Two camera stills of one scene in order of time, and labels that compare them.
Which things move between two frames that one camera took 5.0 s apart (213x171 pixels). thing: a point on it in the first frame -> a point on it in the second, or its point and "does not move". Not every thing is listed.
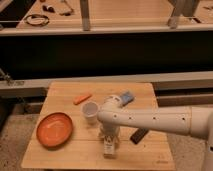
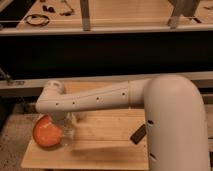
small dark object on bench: (49, 9) does not move
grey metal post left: (85, 15) does not move
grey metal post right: (181, 8) does not move
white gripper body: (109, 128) -> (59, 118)
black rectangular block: (139, 135) does not move
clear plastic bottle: (109, 147) -> (69, 129)
